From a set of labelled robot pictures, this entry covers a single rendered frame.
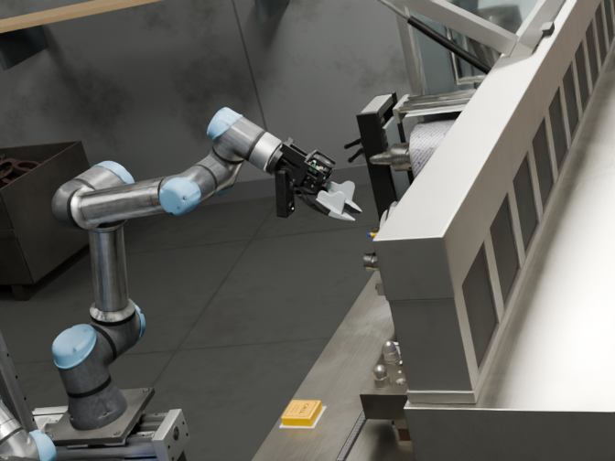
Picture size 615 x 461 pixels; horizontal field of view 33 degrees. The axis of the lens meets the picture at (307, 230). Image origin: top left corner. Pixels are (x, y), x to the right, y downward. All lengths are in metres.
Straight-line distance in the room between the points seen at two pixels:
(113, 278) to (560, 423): 1.62
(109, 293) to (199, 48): 3.71
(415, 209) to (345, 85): 4.84
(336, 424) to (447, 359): 1.07
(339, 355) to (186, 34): 3.96
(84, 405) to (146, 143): 4.01
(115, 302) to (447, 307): 1.60
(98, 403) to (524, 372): 1.60
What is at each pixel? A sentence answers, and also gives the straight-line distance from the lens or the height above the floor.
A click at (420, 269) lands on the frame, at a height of 1.62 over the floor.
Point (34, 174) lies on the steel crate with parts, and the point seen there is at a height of 0.64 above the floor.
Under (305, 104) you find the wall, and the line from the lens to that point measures 6.12.
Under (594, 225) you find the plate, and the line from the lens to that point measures 1.60.
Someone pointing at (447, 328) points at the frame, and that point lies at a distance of 1.17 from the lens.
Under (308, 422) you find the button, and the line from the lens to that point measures 2.24.
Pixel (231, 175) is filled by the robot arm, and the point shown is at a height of 1.43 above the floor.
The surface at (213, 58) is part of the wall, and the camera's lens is 6.20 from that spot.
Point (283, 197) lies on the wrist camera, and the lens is 2.18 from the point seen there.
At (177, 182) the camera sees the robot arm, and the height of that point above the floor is 1.47.
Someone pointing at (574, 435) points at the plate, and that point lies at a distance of 1.20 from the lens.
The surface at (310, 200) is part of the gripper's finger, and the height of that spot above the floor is 1.37.
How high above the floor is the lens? 2.10
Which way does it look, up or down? 22 degrees down
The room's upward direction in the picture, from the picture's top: 14 degrees counter-clockwise
